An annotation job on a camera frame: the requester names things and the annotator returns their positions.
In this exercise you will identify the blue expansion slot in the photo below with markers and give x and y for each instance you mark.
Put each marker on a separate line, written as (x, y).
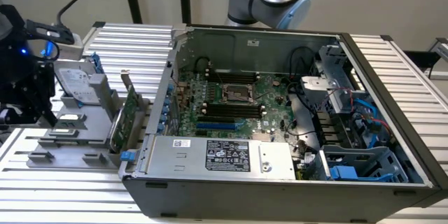
(215, 126)

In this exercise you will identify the grey aluminium frame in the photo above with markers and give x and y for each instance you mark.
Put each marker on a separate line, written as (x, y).
(439, 51)

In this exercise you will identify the black open PC case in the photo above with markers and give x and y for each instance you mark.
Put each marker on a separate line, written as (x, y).
(265, 197)

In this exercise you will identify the black expansion slot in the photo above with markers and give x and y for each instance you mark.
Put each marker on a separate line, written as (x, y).
(216, 119)

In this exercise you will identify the grey metal disk bay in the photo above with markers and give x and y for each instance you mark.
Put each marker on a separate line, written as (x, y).
(332, 87)

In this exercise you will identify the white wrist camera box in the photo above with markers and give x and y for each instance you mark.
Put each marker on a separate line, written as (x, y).
(68, 47)

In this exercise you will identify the grey disk bay with blue clip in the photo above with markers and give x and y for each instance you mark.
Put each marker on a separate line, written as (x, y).
(364, 161)

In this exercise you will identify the green graphics card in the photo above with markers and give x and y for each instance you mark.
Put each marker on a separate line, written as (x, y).
(125, 119)

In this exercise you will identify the black RAM slot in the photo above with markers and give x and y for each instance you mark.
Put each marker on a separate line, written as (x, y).
(232, 81)
(232, 114)
(232, 107)
(232, 104)
(232, 111)
(232, 78)
(232, 73)

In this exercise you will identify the grey parts rack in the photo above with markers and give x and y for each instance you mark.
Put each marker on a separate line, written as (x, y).
(95, 121)

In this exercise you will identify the grey power supply unit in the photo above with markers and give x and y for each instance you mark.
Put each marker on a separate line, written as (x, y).
(224, 158)

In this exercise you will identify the green motherboard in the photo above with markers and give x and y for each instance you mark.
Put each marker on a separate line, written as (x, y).
(276, 113)

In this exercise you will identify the CPU socket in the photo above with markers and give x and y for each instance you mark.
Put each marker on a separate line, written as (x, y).
(236, 93)

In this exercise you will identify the silver hard disk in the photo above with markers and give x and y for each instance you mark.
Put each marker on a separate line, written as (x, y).
(76, 82)

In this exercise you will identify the blue case latch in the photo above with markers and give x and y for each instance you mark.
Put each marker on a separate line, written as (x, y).
(127, 155)

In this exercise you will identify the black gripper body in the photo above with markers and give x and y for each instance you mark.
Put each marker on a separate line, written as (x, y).
(17, 72)

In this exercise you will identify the blue disk rail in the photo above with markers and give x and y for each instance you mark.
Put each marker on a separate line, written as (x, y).
(95, 62)

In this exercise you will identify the silver CPU chip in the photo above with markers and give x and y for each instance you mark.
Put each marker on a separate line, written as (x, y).
(68, 117)

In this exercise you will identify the silver chipset heatsink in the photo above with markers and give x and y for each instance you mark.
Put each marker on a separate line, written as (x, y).
(263, 136)

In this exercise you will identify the black box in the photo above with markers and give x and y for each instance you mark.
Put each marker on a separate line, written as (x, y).
(420, 59)

